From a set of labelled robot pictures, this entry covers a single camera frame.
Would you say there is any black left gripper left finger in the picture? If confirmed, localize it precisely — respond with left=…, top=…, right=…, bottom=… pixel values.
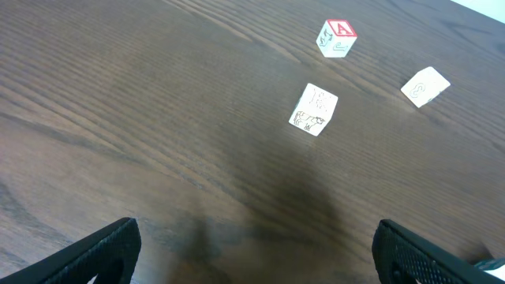
left=1, top=218, right=141, bottom=284

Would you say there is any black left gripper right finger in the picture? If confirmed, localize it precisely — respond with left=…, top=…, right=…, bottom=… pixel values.
left=372, top=219, right=504, bottom=284

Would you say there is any white block with cow picture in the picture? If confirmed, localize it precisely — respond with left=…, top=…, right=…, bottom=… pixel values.
left=289, top=83, right=339, bottom=136

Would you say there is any white block with number three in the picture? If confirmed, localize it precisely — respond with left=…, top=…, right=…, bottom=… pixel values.
left=400, top=66, right=451, bottom=108

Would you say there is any red letter A block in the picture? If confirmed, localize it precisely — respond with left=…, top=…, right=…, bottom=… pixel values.
left=316, top=19, right=357, bottom=58

